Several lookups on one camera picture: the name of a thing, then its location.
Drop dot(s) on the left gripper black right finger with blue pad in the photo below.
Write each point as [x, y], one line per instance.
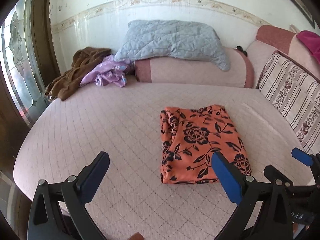
[262, 209]

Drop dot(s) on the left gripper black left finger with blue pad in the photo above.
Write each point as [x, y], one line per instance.
[58, 210]

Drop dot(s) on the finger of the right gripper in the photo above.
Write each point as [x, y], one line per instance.
[309, 160]
[298, 195]

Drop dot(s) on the orange black floral garment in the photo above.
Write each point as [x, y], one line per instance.
[189, 139]

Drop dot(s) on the brown clothing pile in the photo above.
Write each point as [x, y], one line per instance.
[84, 61]

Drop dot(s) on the person's right hand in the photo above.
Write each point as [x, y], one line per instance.
[136, 236]

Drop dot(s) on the striped floral pillow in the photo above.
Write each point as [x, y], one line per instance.
[294, 92]

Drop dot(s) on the pink quilted mattress cover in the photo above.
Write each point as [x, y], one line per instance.
[124, 122]

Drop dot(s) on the pink bolster cushion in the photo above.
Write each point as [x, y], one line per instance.
[172, 70]

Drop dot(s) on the magenta cloth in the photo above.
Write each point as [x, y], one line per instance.
[312, 41]

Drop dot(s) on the pink corner cushion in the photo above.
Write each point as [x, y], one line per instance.
[268, 40]

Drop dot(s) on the small black object on bolster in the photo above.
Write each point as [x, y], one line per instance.
[240, 49]

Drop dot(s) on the purple floral garment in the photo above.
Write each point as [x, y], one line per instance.
[107, 72]

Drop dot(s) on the stained glass door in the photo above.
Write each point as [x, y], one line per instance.
[28, 59]

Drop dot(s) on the grey quilted pillow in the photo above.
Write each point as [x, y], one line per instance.
[185, 40]

